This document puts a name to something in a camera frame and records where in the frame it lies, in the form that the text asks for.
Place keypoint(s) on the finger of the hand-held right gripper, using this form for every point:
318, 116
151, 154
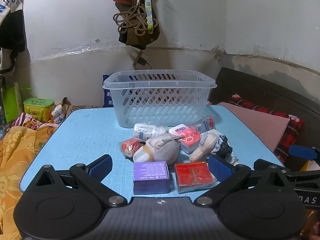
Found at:
260, 163
301, 152

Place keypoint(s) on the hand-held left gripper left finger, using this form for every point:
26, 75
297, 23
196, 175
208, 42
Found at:
101, 166

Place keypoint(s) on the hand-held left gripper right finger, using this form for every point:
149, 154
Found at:
221, 168

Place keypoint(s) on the black and white bundle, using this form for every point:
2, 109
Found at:
225, 148

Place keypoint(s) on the pink tissue pack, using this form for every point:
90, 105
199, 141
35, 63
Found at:
191, 140

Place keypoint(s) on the purple box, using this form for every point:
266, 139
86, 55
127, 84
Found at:
151, 171

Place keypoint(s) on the clear plastic basket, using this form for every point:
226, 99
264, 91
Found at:
150, 105

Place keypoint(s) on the red plaid cloth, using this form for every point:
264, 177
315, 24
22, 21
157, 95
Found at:
290, 132

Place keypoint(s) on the beige fuzzy cloth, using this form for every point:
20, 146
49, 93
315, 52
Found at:
203, 147

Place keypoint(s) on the red card pack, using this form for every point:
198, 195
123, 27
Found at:
193, 176

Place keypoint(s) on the red wrapped snack packet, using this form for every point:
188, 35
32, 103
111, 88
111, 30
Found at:
130, 147

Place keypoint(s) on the pink mat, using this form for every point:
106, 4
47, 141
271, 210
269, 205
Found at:
255, 122

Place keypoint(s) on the small bottle with red label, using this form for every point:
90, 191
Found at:
206, 124

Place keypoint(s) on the white roll packet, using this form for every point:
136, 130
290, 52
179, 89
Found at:
147, 130

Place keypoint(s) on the grey plush toy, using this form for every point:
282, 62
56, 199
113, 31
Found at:
160, 148

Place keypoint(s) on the white wrapped packet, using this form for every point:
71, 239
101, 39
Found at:
58, 113

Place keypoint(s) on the brown paper bag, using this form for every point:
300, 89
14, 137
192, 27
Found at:
67, 106

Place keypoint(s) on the blue shopping bag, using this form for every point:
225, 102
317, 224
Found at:
108, 97

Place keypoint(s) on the dark wooden headboard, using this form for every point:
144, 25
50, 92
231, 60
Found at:
262, 87

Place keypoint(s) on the yellow blanket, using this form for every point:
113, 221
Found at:
17, 160

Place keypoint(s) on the green tin box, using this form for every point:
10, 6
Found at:
37, 108

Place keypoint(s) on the pink floral cloth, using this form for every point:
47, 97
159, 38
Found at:
25, 123

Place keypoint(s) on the green bag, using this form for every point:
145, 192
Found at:
11, 102

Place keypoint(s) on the hanging brown bag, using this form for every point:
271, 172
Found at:
140, 38

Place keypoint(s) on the white and black jacket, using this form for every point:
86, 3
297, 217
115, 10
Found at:
11, 22

